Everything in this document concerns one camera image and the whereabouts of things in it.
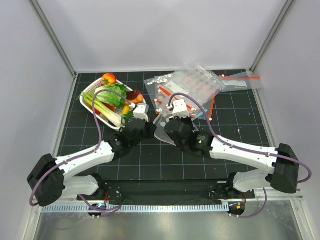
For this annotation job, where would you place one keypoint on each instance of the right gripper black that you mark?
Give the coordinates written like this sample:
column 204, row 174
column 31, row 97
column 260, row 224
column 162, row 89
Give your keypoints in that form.
column 188, row 119

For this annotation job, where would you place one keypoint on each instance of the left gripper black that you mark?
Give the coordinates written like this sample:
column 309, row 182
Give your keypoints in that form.
column 151, row 128

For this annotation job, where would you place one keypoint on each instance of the green onion stalk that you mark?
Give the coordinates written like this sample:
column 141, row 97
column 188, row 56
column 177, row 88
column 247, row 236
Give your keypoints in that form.
column 106, row 114

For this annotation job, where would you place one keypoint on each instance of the clear dotted zip bag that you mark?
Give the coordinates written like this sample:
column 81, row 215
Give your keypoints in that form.
column 160, row 121

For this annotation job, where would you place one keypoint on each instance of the white perforated plastic basket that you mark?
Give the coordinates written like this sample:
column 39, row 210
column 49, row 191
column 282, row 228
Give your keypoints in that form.
column 98, row 83

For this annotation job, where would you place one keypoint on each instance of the green lettuce head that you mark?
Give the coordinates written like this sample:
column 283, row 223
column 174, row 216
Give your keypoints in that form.
column 110, row 98

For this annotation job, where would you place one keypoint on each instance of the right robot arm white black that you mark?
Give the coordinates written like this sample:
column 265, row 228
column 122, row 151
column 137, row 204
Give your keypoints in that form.
column 273, row 166

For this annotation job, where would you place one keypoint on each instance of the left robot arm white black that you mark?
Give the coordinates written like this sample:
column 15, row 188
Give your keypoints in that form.
column 56, row 177

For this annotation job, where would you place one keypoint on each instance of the pile of zip bags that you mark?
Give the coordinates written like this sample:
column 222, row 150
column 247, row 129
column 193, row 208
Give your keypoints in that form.
column 198, row 83

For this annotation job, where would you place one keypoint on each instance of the flat zip bag red zipper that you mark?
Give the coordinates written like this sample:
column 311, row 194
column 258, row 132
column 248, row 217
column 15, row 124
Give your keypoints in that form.
column 239, row 82

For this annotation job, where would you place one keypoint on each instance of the yellow pepper piece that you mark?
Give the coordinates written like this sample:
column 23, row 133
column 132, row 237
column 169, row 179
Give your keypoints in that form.
column 126, row 109

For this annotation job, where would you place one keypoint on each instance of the dark red sausage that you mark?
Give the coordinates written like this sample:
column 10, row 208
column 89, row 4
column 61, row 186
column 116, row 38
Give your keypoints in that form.
column 131, row 95

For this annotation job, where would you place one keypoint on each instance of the red chili pepper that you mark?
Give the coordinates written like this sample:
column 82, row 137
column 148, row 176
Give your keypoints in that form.
column 97, row 112

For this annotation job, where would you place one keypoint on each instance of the orange red tomato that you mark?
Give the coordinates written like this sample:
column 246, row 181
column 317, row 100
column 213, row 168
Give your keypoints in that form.
column 109, row 79

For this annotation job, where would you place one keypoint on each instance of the black grid cutting mat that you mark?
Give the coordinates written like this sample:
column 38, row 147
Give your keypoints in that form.
column 236, row 116

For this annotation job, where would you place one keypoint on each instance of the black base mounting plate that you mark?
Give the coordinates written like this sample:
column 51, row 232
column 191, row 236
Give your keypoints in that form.
column 194, row 192

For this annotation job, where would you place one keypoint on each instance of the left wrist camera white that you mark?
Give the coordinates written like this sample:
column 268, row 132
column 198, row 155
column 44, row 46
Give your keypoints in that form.
column 141, row 112

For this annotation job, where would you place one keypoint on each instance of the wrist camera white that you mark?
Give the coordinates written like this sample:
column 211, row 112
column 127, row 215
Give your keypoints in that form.
column 141, row 112
column 178, row 109

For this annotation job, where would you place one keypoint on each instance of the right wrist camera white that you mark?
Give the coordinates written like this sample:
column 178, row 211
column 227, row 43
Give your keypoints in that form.
column 178, row 109

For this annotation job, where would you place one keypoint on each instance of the slotted cable duct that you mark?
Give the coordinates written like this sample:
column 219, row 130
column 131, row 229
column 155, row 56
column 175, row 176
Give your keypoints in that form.
column 83, row 208

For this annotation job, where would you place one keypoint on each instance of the left aluminium frame post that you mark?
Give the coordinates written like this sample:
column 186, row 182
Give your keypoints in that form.
column 52, row 35

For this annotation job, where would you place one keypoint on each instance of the aluminium frame post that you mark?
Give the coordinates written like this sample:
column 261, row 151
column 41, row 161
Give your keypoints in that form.
column 52, row 35
column 280, row 19

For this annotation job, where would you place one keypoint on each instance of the right aluminium frame post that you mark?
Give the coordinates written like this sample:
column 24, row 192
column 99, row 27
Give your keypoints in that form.
column 280, row 19

